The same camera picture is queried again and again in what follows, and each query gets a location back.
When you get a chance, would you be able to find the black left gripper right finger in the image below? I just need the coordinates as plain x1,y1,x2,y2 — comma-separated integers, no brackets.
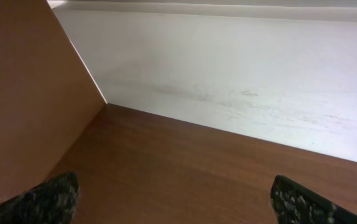
270,175,357,224

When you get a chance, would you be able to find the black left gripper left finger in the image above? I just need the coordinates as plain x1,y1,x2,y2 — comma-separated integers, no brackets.
0,172,80,224

